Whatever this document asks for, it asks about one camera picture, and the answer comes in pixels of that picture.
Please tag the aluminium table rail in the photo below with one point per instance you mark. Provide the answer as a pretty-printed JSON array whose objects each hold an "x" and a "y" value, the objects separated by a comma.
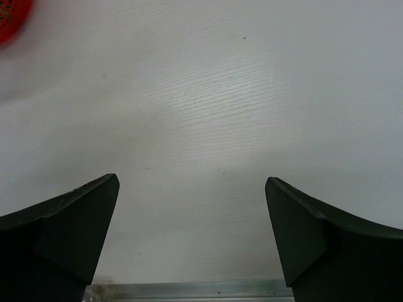
[{"x": 250, "y": 290}]

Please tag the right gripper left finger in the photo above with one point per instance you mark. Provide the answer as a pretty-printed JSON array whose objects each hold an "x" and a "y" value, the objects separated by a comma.
[{"x": 50, "y": 251}]

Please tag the red mesh plastic bin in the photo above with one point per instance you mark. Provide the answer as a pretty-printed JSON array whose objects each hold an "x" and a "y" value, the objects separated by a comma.
[{"x": 14, "y": 15}]

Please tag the clear bottle red label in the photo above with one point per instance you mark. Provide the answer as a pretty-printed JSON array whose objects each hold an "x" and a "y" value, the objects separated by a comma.
[{"x": 99, "y": 291}]

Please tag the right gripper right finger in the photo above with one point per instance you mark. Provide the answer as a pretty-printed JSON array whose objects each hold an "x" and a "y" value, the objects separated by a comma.
[{"x": 328, "y": 254}]

